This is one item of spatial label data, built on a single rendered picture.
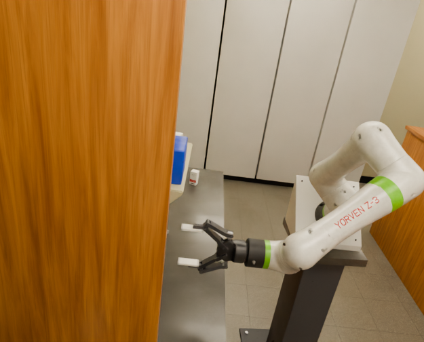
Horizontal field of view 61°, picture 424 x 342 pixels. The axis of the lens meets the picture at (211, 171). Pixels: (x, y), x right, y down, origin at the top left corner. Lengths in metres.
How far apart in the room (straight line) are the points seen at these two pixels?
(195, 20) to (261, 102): 1.09
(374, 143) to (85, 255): 0.91
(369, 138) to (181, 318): 0.86
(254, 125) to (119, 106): 3.41
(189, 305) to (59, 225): 0.65
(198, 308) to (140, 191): 0.69
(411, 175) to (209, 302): 0.80
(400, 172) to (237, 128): 2.97
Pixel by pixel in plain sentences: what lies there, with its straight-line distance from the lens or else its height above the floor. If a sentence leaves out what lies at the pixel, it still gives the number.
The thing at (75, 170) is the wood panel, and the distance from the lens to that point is 0.78.
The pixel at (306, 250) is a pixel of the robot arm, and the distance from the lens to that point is 1.05.
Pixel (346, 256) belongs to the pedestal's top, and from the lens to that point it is 1.81.
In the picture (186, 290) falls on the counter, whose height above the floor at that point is 0.94.
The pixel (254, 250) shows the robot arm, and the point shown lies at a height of 1.23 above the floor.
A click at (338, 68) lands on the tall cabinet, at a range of 4.09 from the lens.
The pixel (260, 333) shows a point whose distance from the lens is 2.58.
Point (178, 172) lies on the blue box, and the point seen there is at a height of 1.55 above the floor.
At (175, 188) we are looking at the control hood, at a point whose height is 1.51.
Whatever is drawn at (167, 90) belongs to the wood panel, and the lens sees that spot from 0.68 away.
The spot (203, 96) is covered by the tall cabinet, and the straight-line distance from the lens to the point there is 3.96.
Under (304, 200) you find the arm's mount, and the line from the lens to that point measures 1.80.
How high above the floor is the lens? 1.92
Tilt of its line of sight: 25 degrees down
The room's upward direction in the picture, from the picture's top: 8 degrees clockwise
